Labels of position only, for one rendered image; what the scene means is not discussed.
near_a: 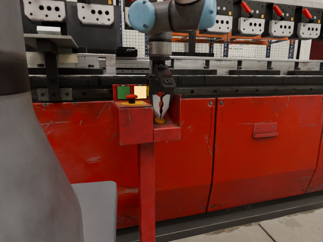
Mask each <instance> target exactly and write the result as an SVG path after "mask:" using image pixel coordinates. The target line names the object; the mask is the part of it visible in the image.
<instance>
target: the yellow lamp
mask: <svg viewBox="0 0 323 242"><path fill-rule="evenodd" d="M134 92H135V95H137V96H138V98H146V86H134Z"/></svg>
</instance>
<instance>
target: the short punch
mask: <svg viewBox="0 0 323 242"><path fill-rule="evenodd" d="M41 24H42V26H48V27H60V28H61V35H62V36H68V24H62V23H47V22H41Z"/></svg>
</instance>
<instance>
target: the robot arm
mask: <svg viewBox="0 0 323 242"><path fill-rule="evenodd" d="M128 20H129V23H130V25H131V26H132V27H133V28H134V29H135V30H137V31H138V32H140V33H146V34H149V45H147V48H149V55H150V57H149V60H151V61H152V73H150V74H146V89H147V90H148V98H149V101H150V103H151V105H152V107H153V112H154V114H155V115H156V117H157V118H158V119H162V118H163V117H164V115H165V113H166V112H167V110H168V108H169V106H170V104H171V102H172V99H173V97H174V90H175V87H176V84H175V81H174V79H173V77H172V74H171V72H170V70H169V67H168V65H165V61H170V60H171V57H170V55H171V54H172V32H174V31H185V30H200V29H207V28H211V27H213V26H214V24H215V21H216V0H167V1H160V2H153V3H151V2H149V1H147V0H137V1H135V2H134V3H133V4H132V5H131V6H130V8H129V11H128ZM159 92H164V93H163V96H162V97H161V112H160V106H159V102H160V97H159V96H158V95H156V94H158V93H159ZM0 242H84V232H83V221H82V212H81V207H80V204H79V201H78V198H77V196H76V194H75V192H74V190H73V188H72V186H71V184H70V182H69V180H68V178H67V176H66V174H65V172H64V170H63V168H62V166H61V164H60V162H59V160H58V158H57V156H56V154H55V152H54V151H53V149H52V147H51V145H50V143H49V141H48V139H47V137H46V135H45V133H44V131H43V129H42V127H41V125H40V123H39V121H38V119H37V117H36V114H35V111H34V108H33V103H32V96H31V91H30V81H29V73H28V65H27V58H26V50H25V39H24V31H23V23H22V15H21V7H20V0H0Z"/></svg>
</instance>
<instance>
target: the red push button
mask: <svg viewBox="0 0 323 242"><path fill-rule="evenodd" d="M126 98H128V100H129V104H134V103H135V98H138V96H137V95H126Z"/></svg>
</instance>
